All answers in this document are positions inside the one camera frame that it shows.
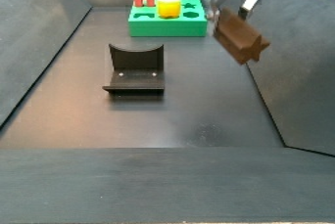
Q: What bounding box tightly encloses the brown star prism block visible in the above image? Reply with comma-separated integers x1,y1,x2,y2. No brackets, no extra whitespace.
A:
213,8,269,65

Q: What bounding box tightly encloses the black curved fixture stand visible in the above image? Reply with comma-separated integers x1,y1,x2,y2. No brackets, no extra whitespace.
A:
102,45,165,93

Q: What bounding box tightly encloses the yellow pentagon block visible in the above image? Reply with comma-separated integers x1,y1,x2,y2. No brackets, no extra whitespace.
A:
157,0,181,19

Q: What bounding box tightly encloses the green shape sorter base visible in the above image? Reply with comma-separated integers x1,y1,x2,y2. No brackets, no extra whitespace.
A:
128,0,206,37

